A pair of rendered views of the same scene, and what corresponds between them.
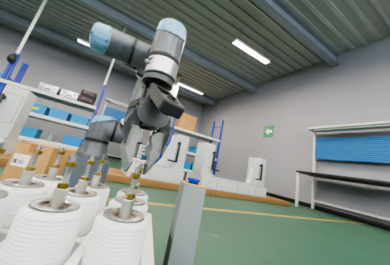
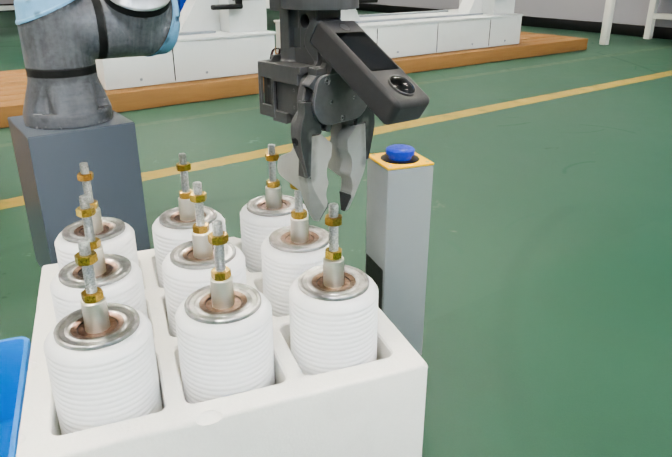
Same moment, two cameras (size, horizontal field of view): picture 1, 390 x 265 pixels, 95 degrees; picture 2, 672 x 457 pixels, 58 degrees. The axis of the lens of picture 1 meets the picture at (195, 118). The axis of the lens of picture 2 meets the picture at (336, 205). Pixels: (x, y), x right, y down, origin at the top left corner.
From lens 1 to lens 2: 0.33 m
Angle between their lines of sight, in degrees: 38
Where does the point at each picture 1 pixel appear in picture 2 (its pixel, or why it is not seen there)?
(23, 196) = (126, 295)
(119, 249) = (357, 332)
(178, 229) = (391, 252)
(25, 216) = (211, 336)
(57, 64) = not seen: outside the picture
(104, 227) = (326, 314)
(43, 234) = (248, 349)
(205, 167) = not seen: outside the picture
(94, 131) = (49, 50)
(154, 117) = (345, 102)
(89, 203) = (238, 270)
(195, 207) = (416, 207)
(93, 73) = not seen: outside the picture
